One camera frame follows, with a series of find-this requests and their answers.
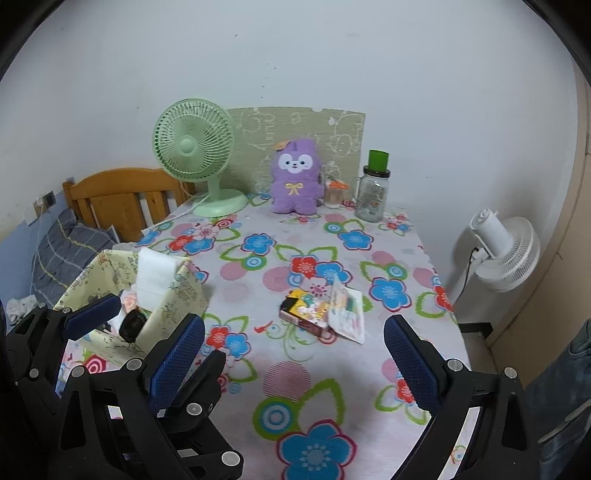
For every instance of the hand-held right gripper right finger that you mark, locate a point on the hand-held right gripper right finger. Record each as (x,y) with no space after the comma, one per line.
(411,364)

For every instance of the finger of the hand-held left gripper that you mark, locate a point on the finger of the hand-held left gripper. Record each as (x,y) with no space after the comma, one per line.
(205,383)
(92,314)

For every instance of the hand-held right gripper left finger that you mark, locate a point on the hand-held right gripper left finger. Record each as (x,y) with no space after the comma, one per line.
(178,360)

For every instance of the yellow cartoon fabric storage box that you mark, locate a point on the yellow cartoon fabric storage box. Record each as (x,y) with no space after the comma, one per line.
(178,302)

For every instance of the black round object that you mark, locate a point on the black round object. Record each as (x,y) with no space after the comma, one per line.
(133,325)

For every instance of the grey plaid pillow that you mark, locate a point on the grey plaid pillow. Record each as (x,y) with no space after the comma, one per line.
(64,249)

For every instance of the white crumpled cloth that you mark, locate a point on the white crumpled cloth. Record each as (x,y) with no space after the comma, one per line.
(21,308)

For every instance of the clear plastic packet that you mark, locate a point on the clear plastic packet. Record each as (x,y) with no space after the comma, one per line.
(348,307)

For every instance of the floral tablecloth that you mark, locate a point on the floral tablecloth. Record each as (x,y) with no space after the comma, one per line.
(323,374)

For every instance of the wooden bed headboard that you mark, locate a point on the wooden bed headboard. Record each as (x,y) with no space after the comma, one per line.
(115,203)

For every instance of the yellow card box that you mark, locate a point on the yellow card box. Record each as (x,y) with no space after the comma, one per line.
(302,311)

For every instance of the white floor fan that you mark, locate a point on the white floor fan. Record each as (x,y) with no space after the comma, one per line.
(503,251)

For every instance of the person's jeans leg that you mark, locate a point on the person's jeans leg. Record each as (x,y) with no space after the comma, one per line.
(565,397)

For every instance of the glass jar with green lid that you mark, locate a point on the glass jar with green lid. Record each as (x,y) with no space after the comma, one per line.
(371,198)

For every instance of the small jar with orange lid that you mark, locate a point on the small jar with orange lid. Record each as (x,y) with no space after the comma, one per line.
(334,196)

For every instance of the green desk fan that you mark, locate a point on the green desk fan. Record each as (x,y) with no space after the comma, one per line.
(194,147)

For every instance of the purple plush toy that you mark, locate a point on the purple plush toy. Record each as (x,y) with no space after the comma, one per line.
(295,184)

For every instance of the beige cartoon-print board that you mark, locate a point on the beige cartoon-print board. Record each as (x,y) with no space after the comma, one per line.
(337,134)

